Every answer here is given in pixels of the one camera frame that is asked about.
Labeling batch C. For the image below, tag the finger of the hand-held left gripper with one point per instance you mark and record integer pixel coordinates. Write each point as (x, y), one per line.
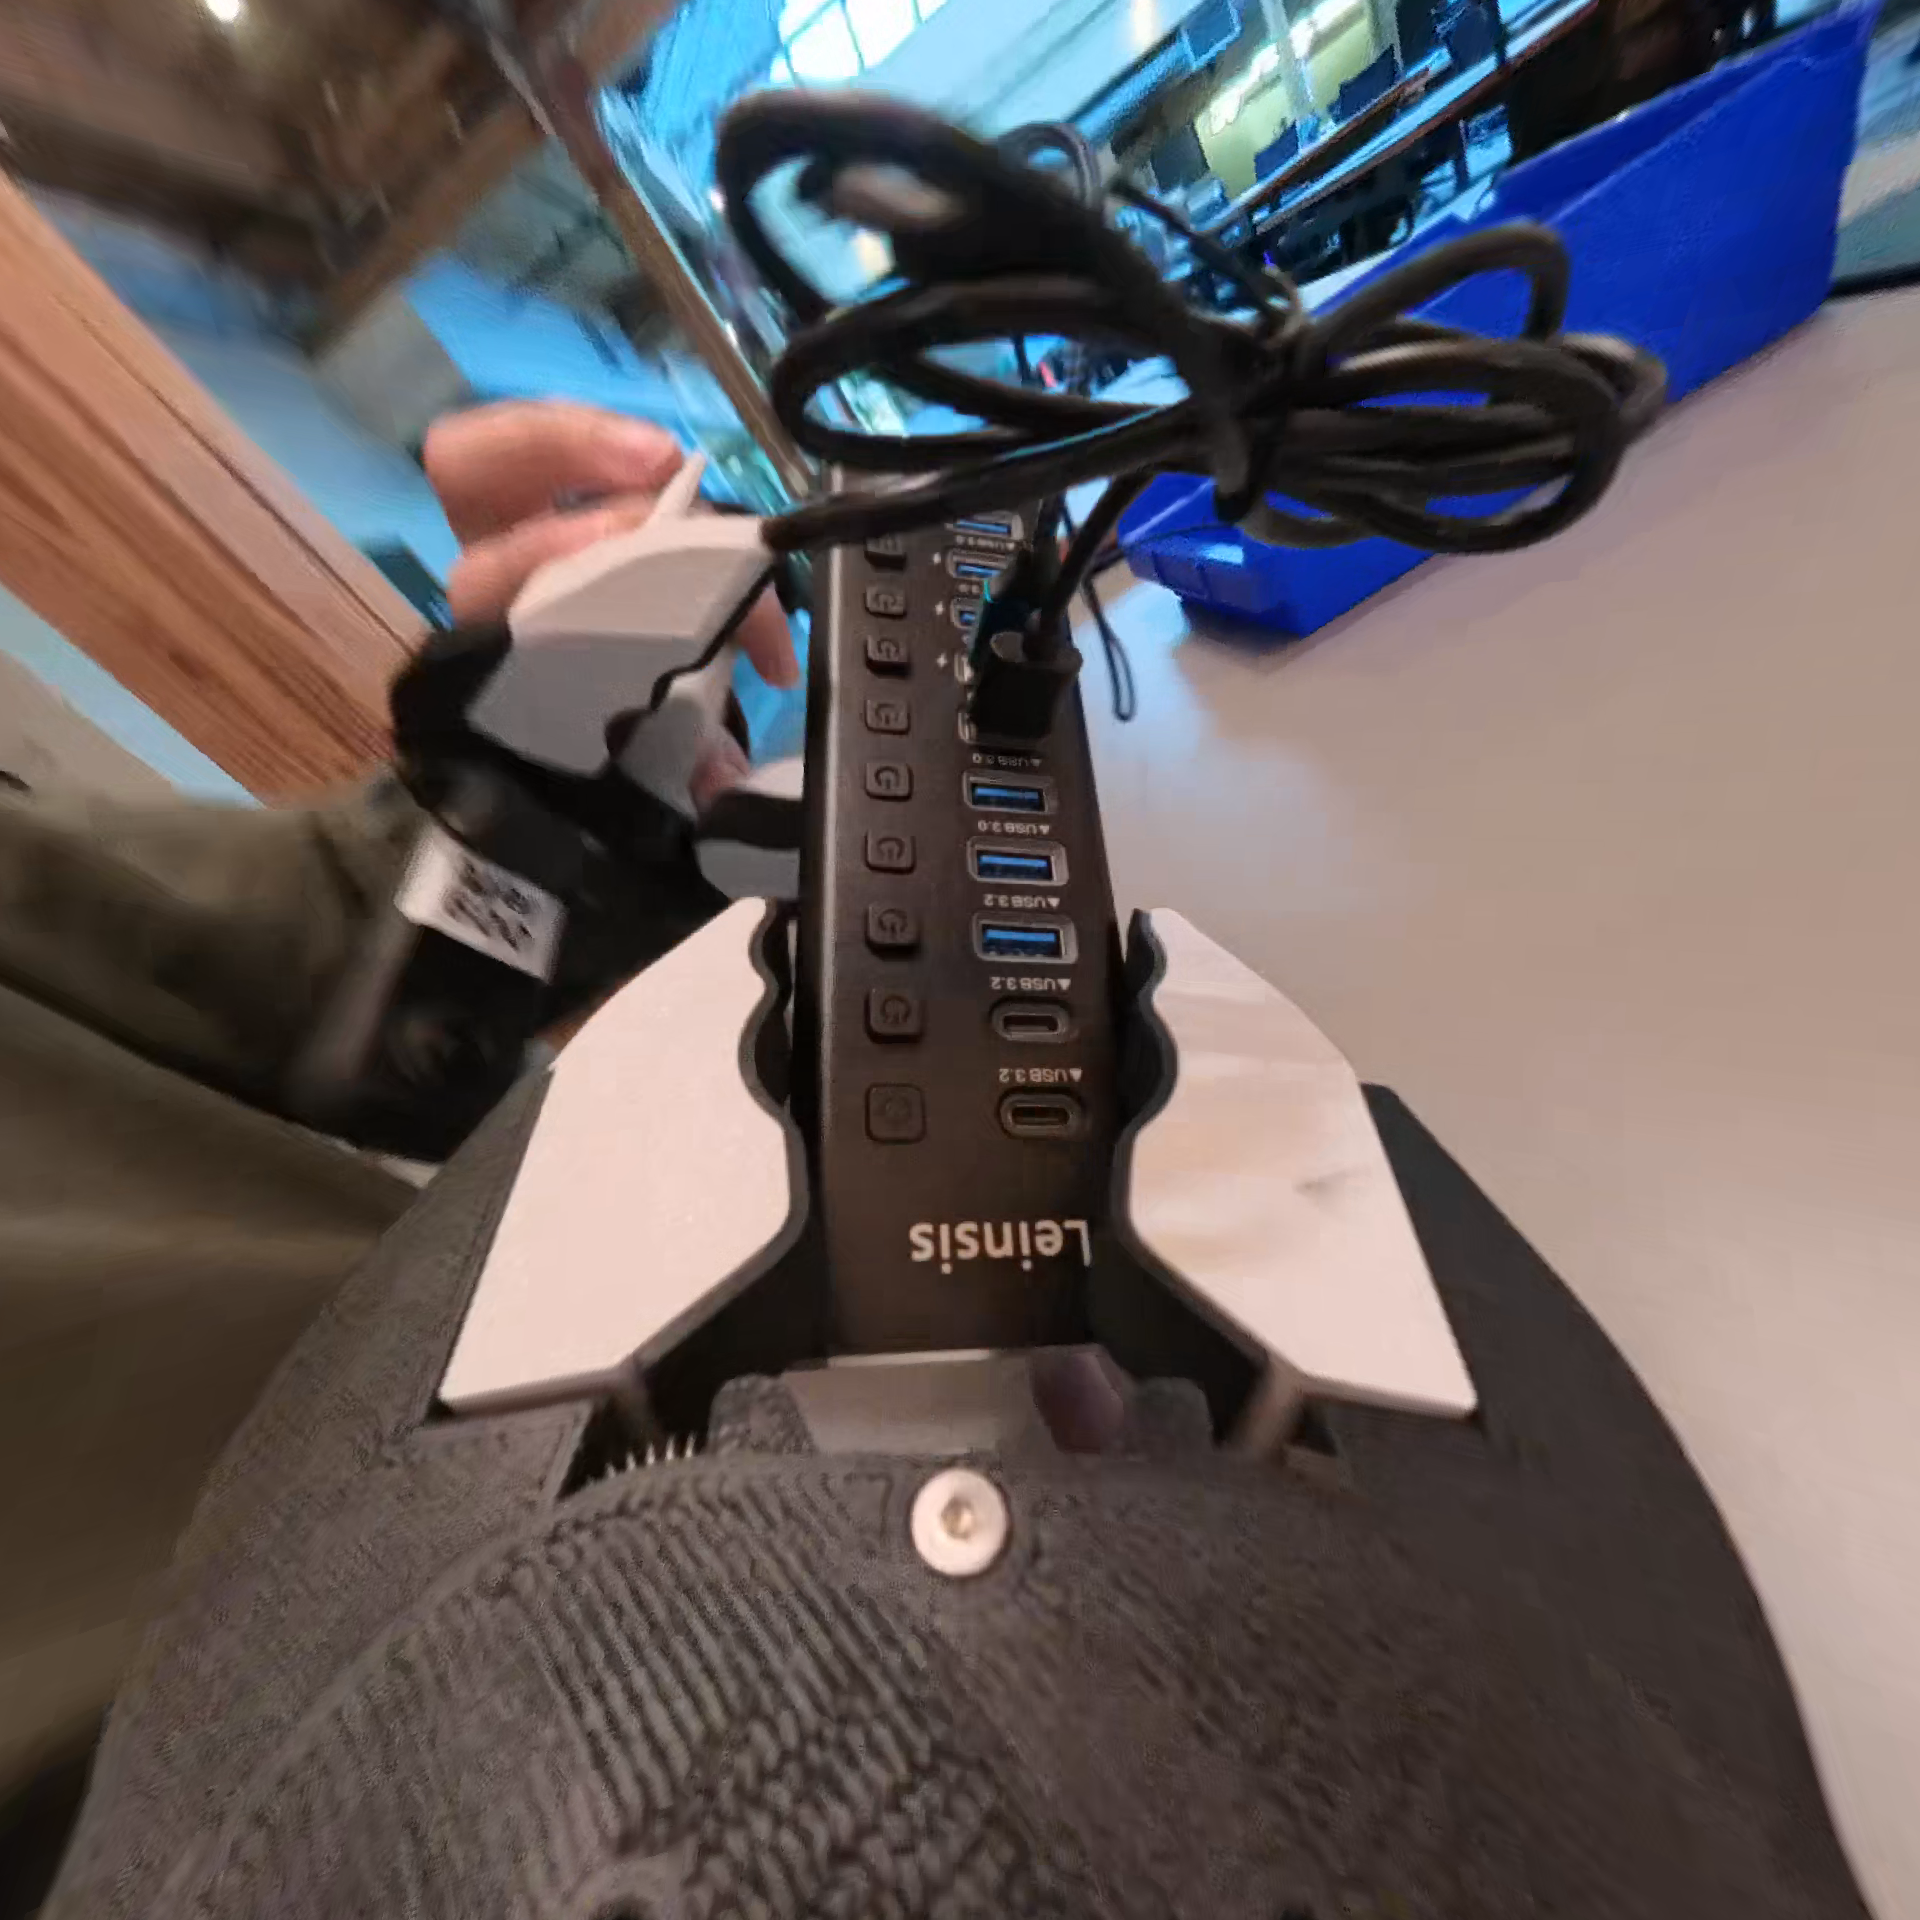
(681, 743)
(599, 646)

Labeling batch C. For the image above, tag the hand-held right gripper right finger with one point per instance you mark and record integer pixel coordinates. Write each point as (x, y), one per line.
(1289, 1200)

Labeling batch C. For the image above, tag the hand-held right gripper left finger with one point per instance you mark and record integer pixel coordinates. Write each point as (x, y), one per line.
(645, 1200)

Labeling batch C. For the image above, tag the large black USB hub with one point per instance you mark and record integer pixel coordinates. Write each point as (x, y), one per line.
(931, 1170)

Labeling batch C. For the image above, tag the blue plastic bin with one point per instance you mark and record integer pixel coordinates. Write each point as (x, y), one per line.
(1650, 271)

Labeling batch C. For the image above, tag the grey desk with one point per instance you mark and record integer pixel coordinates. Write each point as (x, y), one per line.
(1501, 974)

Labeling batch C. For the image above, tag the person's left hand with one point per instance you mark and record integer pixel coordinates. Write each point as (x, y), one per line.
(523, 481)

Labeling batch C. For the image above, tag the wooden beam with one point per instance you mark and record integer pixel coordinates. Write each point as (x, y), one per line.
(150, 523)

